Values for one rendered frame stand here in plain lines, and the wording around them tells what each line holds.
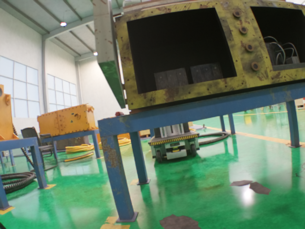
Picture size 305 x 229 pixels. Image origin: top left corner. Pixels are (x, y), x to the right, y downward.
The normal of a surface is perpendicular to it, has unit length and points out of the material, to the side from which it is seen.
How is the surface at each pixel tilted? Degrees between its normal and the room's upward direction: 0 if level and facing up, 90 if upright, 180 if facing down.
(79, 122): 90
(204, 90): 90
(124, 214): 90
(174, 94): 90
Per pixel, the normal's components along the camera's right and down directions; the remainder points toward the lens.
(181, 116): -0.11, -0.03
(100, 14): 0.12, -0.07
